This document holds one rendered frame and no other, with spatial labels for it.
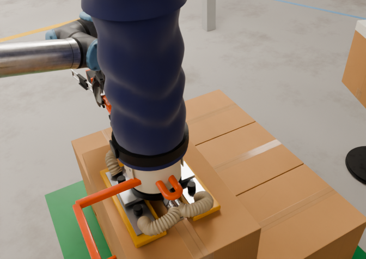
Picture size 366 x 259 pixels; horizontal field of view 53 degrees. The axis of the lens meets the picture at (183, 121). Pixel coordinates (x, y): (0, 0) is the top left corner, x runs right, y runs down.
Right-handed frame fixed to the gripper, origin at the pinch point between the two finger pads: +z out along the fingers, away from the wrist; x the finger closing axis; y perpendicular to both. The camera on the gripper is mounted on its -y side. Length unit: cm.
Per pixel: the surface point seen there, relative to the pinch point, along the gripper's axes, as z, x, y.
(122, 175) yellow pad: 9.6, -7.4, 31.5
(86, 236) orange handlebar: -2, -25, 58
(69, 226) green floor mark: 107, -31, -37
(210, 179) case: 13, 19, 46
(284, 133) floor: 106, 139, -40
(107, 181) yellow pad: 10.1, -12.9, 31.3
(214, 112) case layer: 52, 68, -30
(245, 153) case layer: 52, 64, 8
